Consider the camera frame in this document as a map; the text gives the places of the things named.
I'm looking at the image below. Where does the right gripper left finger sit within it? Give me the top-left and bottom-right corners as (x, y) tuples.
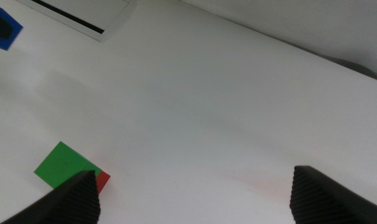
(0, 170), (101, 224)

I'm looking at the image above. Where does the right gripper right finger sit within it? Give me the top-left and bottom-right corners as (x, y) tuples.
(289, 165), (377, 224)

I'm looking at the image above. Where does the blue cube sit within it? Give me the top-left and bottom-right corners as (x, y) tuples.
(0, 5), (24, 51)

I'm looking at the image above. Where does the red cube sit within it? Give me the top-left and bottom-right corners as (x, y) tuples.
(95, 170), (111, 195)

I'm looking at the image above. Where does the green cube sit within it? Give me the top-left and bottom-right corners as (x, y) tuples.
(34, 141), (103, 190)

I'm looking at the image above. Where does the white backdrop sheet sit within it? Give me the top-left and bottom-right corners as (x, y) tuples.
(180, 0), (377, 84)

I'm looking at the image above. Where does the silver table cable hatch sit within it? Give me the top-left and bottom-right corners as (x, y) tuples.
(16, 0), (138, 42)

